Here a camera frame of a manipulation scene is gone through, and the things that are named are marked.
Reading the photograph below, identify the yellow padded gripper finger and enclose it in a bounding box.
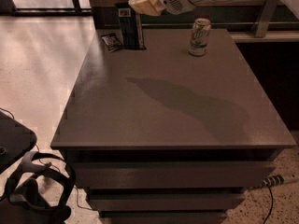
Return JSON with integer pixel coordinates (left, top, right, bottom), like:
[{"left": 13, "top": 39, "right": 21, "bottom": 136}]
[{"left": 128, "top": 0, "right": 165, "bottom": 16}]

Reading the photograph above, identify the blue rxbar blueberry bar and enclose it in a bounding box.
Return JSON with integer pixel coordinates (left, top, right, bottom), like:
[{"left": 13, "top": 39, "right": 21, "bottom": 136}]
[{"left": 115, "top": 3, "right": 146, "bottom": 50}]

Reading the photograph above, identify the black rxbar chocolate bar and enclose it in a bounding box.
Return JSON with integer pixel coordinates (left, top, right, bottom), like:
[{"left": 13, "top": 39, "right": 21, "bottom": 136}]
[{"left": 101, "top": 33, "right": 123, "bottom": 52}]

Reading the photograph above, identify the green white soda can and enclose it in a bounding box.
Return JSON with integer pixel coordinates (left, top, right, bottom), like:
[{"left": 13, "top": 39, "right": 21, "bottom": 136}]
[{"left": 189, "top": 18, "right": 211, "bottom": 57}]

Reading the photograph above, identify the top grey drawer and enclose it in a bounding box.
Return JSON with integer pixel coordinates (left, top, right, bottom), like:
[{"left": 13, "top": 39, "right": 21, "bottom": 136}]
[{"left": 73, "top": 161, "right": 275, "bottom": 189}]

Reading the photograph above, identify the grey drawer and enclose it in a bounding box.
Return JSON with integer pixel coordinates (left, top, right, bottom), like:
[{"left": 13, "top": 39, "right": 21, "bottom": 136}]
[
  {"left": 102, "top": 212, "right": 227, "bottom": 224},
  {"left": 73, "top": 161, "right": 275, "bottom": 189},
  {"left": 89, "top": 193, "right": 245, "bottom": 212}
]

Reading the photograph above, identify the black chair seat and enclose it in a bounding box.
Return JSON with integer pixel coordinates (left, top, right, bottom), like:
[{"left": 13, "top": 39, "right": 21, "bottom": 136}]
[{"left": 0, "top": 112, "right": 37, "bottom": 174}]

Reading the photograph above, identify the middle grey drawer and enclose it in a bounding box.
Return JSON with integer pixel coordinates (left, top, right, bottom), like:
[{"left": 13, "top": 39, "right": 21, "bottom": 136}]
[{"left": 89, "top": 193, "right": 245, "bottom": 212}]

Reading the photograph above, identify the bottom grey drawer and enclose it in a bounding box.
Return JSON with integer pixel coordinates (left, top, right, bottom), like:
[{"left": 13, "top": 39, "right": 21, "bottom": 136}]
[{"left": 102, "top": 212, "right": 227, "bottom": 224}]

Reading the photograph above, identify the black VR headset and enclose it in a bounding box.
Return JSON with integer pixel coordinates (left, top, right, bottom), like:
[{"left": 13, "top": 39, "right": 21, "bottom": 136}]
[{"left": 3, "top": 151, "right": 76, "bottom": 224}]

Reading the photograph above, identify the metal wall rail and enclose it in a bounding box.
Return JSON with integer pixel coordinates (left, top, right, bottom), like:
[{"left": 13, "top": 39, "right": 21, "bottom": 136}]
[{"left": 90, "top": 0, "right": 299, "bottom": 32}]

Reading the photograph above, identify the striped cable sleeve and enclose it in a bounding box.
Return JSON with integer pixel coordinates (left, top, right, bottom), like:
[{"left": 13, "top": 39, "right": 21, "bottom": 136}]
[{"left": 250, "top": 173, "right": 299, "bottom": 189}]

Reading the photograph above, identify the black floor cable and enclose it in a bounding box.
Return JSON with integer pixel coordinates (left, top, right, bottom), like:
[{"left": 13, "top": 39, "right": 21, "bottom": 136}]
[{"left": 262, "top": 185, "right": 275, "bottom": 224}]

